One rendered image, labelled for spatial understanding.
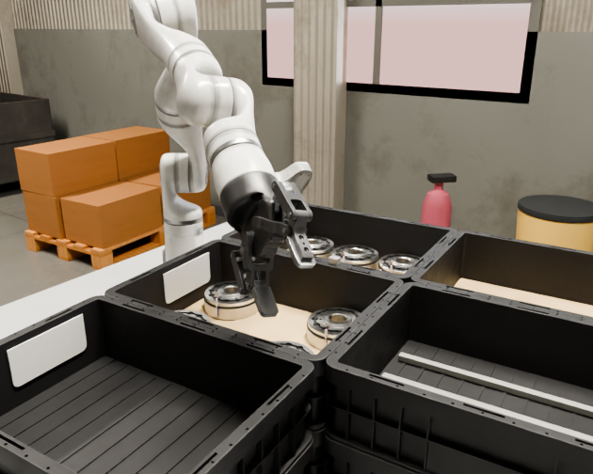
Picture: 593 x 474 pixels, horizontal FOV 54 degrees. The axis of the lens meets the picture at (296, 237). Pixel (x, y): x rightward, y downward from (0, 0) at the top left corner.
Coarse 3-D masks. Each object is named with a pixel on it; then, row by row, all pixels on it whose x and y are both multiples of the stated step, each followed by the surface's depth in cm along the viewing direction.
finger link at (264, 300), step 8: (256, 288) 68; (264, 288) 68; (256, 296) 67; (264, 296) 67; (272, 296) 68; (256, 304) 67; (264, 304) 67; (272, 304) 67; (264, 312) 66; (272, 312) 66
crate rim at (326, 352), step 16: (224, 240) 115; (192, 256) 109; (288, 256) 107; (144, 272) 101; (352, 272) 101; (368, 272) 101; (112, 288) 94; (144, 304) 89; (192, 320) 84; (240, 336) 80; (336, 336) 80; (288, 352) 76; (304, 352) 76; (320, 352) 76; (320, 368) 75
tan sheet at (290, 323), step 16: (224, 320) 105; (240, 320) 105; (256, 320) 105; (272, 320) 105; (288, 320) 105; (304, 320) 105; (256, 336) 100; (272, 336) 100; (288, 336) 100; (304, 336) 100
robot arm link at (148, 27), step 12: (132, 0) 98; (144, 0) 97; (132, 12) 98; (144, 12) 95; (156, 12) 97; (144, 24) 94; (156, 24) 92; (144, 36) 95; (156, 36) 91; (168, 36) 89; (180, 36) 88; (192, 36) 89; (156, 48) 91; (168, 48) 87; (180, 48) 86; (192, 48) 85; (204, 48) 86; (168, 60) 87
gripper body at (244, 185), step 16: (240, 176) 68; (256, 176) 68; (272, 176) 70; (224, 192) 69; (240, 192) 67; (256, 192) 67; (272, 192) 67; (224, 208) 69; (240, 208) 68; (256, 208) 68; (272, 208) 65; (240, 224) 70; (256, 240) 67; (272, 240) 65; (256, 256) 67; (272, 256) 68
